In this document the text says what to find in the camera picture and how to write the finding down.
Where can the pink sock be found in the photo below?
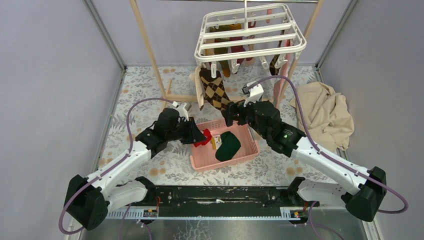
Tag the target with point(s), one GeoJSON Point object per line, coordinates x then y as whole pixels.
{"type": "Point", "coordinates": [278, 86]}

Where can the maroon hanging sock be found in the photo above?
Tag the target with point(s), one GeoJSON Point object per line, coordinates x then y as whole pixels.
{"type": "Point", "coordinates": [240, 48]}

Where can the red patterned sock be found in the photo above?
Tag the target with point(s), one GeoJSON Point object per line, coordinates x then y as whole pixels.
{"type": "Point", "coordinates": [205, 139]}

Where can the beige crumpled cloth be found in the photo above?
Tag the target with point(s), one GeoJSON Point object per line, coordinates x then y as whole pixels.
{"type": "Point", "coordinates": [326, 115]}

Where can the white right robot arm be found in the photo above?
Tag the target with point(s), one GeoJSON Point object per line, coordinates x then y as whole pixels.
{"type": "Point", "coordinates": [357, 188]}

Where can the pink plastic basket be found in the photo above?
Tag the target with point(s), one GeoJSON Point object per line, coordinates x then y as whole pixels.
{"type": "Point", "coordinates": [203, 158]}

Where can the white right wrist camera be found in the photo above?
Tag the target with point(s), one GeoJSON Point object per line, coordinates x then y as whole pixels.
{"type": "Point", "coordinates": [254, 92]}

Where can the cream sock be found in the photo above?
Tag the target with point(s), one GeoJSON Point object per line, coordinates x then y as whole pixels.
{"type": "Point", "coordinates": [199, 89]}

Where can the brown argyle sock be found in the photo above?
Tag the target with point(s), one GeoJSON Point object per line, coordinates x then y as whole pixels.
{"type": "Point", "coordinates": [277, 63]}
{"type": "Point", "coordinates": [214, 89]}

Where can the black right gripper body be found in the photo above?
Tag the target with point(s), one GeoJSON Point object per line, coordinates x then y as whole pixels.
{"type": "Point", "coordinates": [246, 116]}

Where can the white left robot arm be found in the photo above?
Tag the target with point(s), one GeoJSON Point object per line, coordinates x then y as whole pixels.
{"type": "Point", "coordinates": [89, 199]}

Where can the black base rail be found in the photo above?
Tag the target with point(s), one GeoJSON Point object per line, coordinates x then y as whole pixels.
{"type": "Point", "coordinates": [239, 202]}

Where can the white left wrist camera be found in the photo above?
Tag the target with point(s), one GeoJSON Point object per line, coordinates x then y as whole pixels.
{"type": "Point", "coordinates": [183, 109]}

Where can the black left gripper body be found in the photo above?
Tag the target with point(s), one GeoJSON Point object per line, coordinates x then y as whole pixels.
{"type": "Point", "coordinates": [181, 133]}

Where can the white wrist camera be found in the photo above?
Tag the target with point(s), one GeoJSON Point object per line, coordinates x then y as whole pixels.
{"type": "Point", "coordinates": [254, 92]}
{"type": "Point", "coordinates": [183, 109]}

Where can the dark green sock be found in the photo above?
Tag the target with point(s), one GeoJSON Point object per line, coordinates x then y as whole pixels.
{"type": "Point", "coordinates": [230, 145]}

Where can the white plastic clip hanger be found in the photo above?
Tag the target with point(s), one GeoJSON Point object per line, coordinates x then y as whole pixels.
{"type": "Point", "coordinates": [276, 32]}

